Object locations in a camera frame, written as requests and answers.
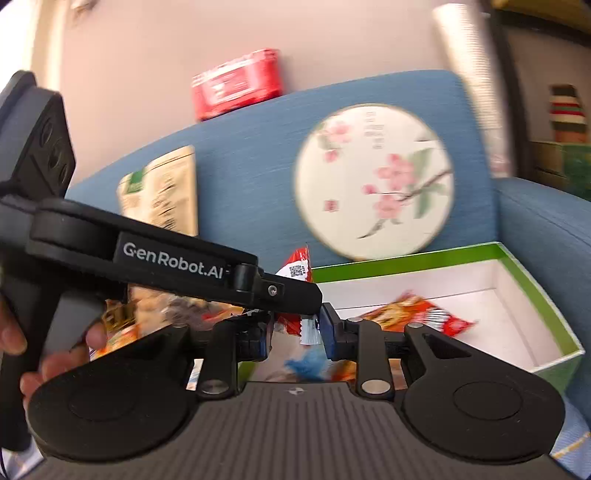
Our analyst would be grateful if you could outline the blue sofa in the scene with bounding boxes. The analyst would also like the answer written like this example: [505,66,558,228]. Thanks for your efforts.
[65,69,591,476]

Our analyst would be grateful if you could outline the striped vase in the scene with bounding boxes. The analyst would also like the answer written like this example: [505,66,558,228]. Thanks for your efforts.
[549,84,587,144]

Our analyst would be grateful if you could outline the pile of snack packets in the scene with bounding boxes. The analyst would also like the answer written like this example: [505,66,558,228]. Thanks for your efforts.
[88,286,356,384]

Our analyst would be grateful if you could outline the person's left hand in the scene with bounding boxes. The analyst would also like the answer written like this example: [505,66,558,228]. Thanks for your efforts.
[0,295,108,409]

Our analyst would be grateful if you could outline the large beige green grain pouch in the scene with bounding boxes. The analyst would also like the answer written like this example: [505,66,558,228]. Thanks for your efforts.
[115,145,200,239]

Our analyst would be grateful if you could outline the white textured roll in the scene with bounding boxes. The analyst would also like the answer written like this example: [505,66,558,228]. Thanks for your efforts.
[431,2,509,178]

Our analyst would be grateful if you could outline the red wet wipes pack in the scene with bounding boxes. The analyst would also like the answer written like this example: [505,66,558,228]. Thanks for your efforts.
[191,47,283,121]

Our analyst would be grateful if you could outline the green cartons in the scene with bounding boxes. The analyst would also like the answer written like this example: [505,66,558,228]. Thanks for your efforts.
[529,141,591,199]

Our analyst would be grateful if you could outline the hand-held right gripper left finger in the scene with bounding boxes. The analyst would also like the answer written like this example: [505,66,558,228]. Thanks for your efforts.
[139,314,273,400]

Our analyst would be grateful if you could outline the round floral cushion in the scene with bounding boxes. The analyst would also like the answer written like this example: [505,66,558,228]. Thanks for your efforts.
[293,104,455,261]

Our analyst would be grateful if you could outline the blue striped blanket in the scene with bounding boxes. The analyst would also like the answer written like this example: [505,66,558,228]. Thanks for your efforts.
[549,408,591,464]

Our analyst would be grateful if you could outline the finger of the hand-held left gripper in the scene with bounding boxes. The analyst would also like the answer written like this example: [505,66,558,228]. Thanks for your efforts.
[233,263,325,315]

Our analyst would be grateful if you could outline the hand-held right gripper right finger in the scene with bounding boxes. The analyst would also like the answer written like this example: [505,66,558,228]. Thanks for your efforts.
[321,302,475,398]

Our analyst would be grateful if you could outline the green cardboard box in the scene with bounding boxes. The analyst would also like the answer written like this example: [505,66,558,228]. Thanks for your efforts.
[238,241,585,398]

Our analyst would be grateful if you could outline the dark shelf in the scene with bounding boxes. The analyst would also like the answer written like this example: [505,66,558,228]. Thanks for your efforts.
[480,0,591,199]

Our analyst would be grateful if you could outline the red white snack packet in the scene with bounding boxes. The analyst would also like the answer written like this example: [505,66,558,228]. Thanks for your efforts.
[272,244,324,347]

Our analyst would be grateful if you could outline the long red snack packet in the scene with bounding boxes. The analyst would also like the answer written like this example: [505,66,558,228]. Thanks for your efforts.
[355,291,479,341]

